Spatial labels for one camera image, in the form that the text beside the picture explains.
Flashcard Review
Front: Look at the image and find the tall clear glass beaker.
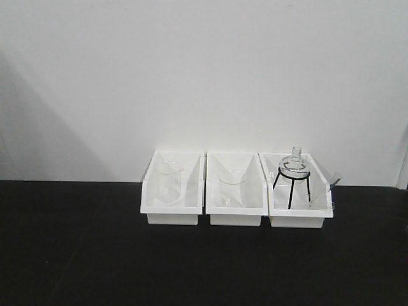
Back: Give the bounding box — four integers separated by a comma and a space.
155, 160, 184, 203

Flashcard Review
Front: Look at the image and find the clear glass beaker in middle bin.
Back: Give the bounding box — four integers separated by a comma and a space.
218, 169, 247, 208

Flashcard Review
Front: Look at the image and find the middle white storage bin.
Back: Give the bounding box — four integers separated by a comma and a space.
205, 152, 268, 226

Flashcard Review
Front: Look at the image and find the white storage bin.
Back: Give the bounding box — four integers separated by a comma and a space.
258, 152, 333, 229
205, 152, 268, 226
140, 150, 205, 226

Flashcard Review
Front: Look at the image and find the left white storage bin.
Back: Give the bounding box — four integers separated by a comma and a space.
140, 150, 205, 226

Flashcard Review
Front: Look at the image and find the round glass flask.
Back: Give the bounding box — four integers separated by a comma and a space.
279, 147, 310, 179

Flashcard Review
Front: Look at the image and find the right white storage bin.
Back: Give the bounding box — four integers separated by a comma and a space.
258, 152, 333, 229

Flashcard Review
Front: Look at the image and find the black wire tripod stand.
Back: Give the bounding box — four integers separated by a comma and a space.
272, 167, 311, 209

